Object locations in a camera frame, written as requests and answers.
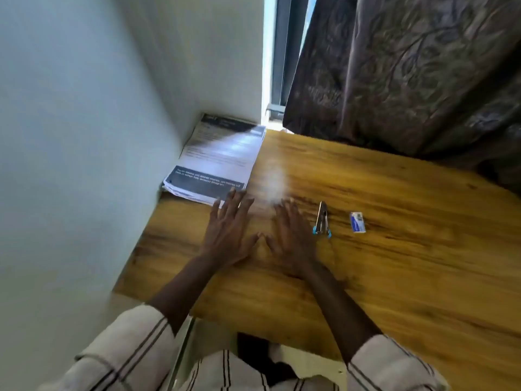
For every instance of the person's left thumb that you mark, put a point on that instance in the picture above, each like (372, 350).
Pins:
(252, 241)

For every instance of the person's left little finger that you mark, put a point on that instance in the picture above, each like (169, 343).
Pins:
(215, 214)

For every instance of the person's right hand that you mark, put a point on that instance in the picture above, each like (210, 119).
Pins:
(292, 248)

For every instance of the person's left middle finger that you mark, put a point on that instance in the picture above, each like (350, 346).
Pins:
(240, 203)

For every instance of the dark window frame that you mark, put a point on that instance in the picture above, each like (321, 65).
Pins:
(287, 48)

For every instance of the brown patterned curtain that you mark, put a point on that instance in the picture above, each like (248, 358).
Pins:
(407, 73)

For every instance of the small white blue staple box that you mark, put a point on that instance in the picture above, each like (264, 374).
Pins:
(357, 222)

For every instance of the person's left hand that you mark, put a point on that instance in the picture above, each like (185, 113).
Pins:
(228, 238)

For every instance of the stack of printed paper sheets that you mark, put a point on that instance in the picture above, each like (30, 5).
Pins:
(217, 158)

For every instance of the person's right thumb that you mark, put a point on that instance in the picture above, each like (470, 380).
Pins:
(267, 242)

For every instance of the silver stapler with blue ends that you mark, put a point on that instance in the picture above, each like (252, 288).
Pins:
(322, 221)

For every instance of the white striped shirt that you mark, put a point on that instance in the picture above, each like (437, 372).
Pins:
(130, 354)

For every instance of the person's right forearm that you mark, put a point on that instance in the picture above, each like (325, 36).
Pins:
(338, 311)

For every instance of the black trousers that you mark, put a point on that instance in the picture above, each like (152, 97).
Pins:
(260, 358)

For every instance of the person's left forearm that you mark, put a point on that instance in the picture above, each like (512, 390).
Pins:
(189, 287)

